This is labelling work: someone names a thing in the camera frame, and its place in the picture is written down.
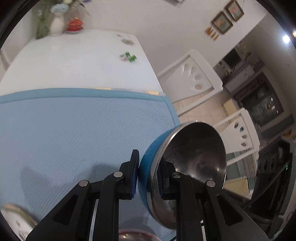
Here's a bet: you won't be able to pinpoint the white ceramic vase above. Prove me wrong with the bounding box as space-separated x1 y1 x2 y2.
50 16 65 37

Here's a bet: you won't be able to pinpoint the orange wall ornaments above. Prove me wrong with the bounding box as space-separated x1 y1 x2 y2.
205 26 219 41

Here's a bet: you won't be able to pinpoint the white chair near right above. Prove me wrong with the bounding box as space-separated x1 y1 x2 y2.
213 108 260 166

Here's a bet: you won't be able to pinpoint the pink steel bowl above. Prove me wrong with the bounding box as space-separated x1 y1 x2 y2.
118 229 161 241

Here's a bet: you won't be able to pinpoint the framed picture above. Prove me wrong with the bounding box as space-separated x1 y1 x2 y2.
225 0 244 22
211 11 233 35

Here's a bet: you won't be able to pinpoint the framed picture lower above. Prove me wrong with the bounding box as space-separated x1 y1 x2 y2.
211 11 233 35

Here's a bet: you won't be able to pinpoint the white chair far right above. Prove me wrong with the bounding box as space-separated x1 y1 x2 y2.
157 49 223 116

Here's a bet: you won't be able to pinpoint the light blue table mat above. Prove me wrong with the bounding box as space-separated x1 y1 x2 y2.
0 87 181 241

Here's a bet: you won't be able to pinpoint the white chair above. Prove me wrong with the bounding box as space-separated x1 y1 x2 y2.
157 49 223 116
213 108 260 166

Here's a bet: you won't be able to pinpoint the green candy wrapper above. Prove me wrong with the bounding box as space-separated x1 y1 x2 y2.
120 52 137 62

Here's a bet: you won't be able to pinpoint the framed picture upper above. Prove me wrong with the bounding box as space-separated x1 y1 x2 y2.
225 0 244 22

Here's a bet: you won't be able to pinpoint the blue steel bowl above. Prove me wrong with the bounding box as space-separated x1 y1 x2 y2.
138 120 227 230

